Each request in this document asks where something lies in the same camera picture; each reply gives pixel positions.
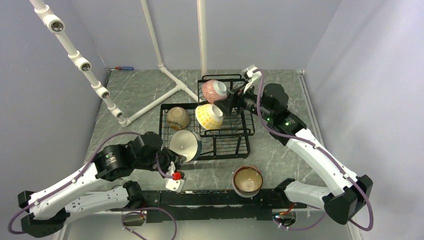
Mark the black wire dish rack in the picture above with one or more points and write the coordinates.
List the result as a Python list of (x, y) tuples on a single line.
[(223, 136)]

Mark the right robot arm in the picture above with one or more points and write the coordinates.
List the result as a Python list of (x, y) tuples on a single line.
[(344, 194)]

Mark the red patterned bowl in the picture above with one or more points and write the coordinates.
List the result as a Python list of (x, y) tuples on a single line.
[(214, 90)]

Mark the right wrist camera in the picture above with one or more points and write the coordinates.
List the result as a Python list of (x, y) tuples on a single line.
[(251, 74)]

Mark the red blue screwdriver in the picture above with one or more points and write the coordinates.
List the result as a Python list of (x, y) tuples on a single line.
[(124, 68)]

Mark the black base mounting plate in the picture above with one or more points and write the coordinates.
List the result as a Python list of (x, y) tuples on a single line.
[(219, 204)]

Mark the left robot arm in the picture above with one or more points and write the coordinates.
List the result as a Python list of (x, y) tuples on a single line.
[(45, 212)]

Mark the brown glazed bowl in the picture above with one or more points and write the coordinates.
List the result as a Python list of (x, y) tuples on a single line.
[(247, 181)]

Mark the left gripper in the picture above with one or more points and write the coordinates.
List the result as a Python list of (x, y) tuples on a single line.
[(172, 156)]

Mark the blue yellow patterned bowl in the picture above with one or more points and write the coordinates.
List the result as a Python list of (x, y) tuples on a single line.
[(209, 116)]

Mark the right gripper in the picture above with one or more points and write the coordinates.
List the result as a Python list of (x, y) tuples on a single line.
[(226, 104)]

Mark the teal white bowl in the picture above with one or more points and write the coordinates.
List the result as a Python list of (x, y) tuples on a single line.
[(186, 144)]

